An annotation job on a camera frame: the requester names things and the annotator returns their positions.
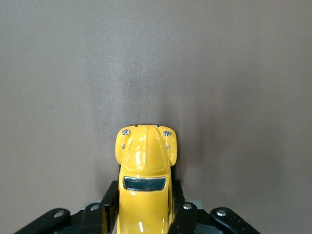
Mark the yellow beetle toy car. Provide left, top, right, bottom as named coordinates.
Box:
left=114, top=124, right=180, bottom=234

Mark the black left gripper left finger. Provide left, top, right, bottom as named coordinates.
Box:
left=14, top=180, right=120, bottom=234

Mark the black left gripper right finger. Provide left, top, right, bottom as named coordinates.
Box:
left=168, top=180, right=261, bottom=234

